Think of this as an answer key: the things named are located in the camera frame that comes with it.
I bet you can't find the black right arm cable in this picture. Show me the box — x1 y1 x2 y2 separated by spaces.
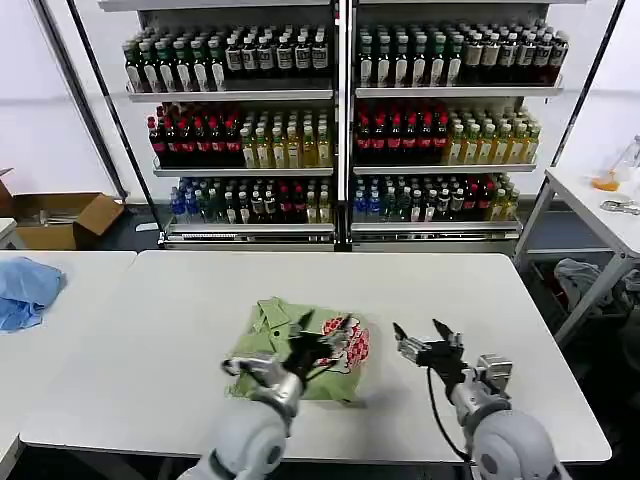
425 366 472 464

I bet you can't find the orange object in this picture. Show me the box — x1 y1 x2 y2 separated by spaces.
591 169 621 192

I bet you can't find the white side table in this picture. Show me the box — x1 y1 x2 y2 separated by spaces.
512 167 640 346

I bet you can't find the grey clothes pile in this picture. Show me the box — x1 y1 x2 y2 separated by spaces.
553 258 640 321

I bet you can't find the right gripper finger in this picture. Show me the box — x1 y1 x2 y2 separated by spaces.
432 318 466 351
393 322 427 365

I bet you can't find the clear plastic bottle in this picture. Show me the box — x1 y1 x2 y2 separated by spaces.
612 134 640 176

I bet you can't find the shelf rack with bottles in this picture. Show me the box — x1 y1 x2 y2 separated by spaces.
97 0 589 251

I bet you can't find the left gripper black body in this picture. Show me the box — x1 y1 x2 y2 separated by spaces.
279 333 335 384

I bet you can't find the metal tool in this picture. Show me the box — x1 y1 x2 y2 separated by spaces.
599 198 640 216

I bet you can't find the open cardboard box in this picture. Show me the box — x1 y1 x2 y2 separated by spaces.
0 192 125 250

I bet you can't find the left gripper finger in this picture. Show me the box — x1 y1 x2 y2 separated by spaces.
288 308 317 342
318 313 355 354

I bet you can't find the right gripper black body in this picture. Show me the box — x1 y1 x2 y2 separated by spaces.
416 339 470 389

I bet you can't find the blue cloth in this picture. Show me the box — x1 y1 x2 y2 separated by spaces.
0 257 67 335

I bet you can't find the green shirt with red print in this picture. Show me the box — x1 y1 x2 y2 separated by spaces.
224 297 376 409

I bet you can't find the black frame pole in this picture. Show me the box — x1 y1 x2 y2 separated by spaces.
35 0 129 201
548 0 627 169
65 0 169 241

